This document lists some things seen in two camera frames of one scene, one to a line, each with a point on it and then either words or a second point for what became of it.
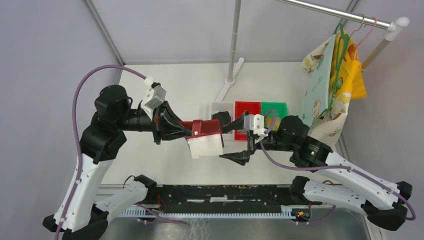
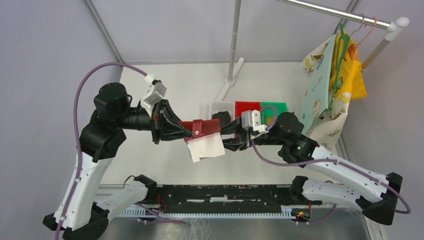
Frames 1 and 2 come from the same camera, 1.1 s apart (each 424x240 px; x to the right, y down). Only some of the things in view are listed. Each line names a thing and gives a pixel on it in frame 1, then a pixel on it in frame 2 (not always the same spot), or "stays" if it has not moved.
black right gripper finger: (237, 124) stays
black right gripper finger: (241, 158) to (233, 144)
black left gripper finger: (168, 112) stays
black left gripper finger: (171, 131) stays
